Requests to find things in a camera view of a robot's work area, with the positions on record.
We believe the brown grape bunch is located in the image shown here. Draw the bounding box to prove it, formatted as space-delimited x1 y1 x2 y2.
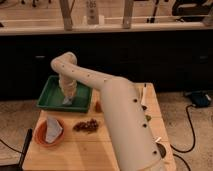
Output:
73 119 99 133

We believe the orange bowl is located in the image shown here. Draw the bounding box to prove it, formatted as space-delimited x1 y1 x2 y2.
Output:
34 119 66 148

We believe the black bar at table edge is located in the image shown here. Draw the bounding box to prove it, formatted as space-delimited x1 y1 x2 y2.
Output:
17 128 33 171

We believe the green small object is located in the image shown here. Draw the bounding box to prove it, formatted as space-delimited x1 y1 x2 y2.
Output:
146 115 151 121

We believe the black cable on floor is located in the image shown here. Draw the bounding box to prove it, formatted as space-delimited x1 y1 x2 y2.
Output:
171 104 197 171

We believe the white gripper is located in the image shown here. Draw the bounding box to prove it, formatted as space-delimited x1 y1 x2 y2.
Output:
59 76 77 98

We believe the blue black device on floor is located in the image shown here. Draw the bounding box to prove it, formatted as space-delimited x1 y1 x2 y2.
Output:
186 91 211 108

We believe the green plastic tray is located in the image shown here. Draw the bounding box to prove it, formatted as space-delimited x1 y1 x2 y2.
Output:
37 75 92 113

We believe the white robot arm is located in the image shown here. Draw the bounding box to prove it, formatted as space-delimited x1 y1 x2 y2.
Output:
51 52 166 171

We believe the orange fruit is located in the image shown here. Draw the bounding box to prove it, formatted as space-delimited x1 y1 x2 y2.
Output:
95 101 102 113

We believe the grey sponge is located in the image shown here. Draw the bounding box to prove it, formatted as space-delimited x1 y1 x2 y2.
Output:
62 97 73 105

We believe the white folded cloth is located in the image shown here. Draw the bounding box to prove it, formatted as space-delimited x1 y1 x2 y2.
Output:
45 116 63 143

